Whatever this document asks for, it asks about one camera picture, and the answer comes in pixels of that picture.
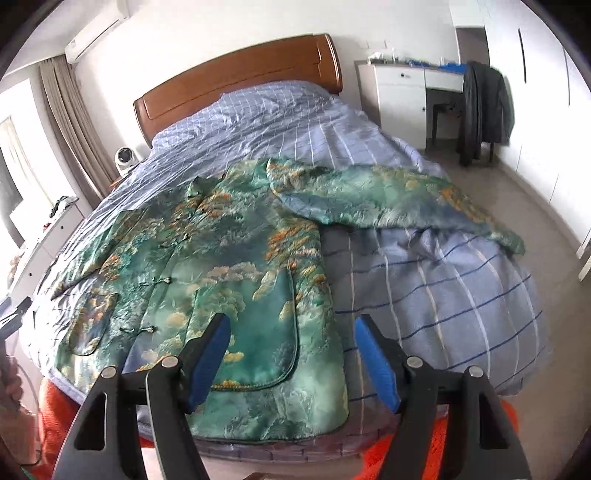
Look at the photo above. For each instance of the blue checked bed cover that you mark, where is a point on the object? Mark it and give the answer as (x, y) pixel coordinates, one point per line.
(438, 295)

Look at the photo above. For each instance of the orange blanket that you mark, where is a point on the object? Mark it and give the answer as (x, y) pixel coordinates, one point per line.
(55, 415)

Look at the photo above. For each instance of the white desk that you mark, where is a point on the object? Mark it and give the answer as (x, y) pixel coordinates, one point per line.
(397, 101)

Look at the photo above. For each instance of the wooden bed headboard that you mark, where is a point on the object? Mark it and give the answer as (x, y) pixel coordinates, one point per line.
(240, 74)

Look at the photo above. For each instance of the wooden nightstand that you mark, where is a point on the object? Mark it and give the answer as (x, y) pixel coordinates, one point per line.
(119, 181)

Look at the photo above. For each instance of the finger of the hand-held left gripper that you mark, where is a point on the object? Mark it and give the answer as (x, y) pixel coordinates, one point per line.
(11, 316)

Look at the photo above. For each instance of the white dresser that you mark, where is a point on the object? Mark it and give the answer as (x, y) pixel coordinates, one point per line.
(41, 249)

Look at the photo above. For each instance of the green patterned padded jacket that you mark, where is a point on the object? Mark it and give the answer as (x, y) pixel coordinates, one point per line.
(221, 258)

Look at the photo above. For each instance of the white wardrobe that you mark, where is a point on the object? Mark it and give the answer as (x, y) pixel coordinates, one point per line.
(540, 115)

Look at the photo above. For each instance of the bright window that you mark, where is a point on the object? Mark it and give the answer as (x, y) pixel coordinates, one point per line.
(18, 161)

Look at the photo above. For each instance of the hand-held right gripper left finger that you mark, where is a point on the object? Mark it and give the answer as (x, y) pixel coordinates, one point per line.
(210, 364)

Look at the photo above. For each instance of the dark jacket on chair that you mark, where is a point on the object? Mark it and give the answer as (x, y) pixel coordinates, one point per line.
(485, 106)

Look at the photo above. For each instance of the white air conditioner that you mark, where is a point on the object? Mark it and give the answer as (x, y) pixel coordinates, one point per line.
(97, 34)

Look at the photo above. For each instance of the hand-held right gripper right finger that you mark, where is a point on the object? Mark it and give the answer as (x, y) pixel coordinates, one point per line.
(376, 364)

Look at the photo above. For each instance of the beige curtain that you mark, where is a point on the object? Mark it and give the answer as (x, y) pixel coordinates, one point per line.
(69, 120)

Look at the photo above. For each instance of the small white round device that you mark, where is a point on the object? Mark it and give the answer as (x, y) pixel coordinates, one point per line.
(125, 159)

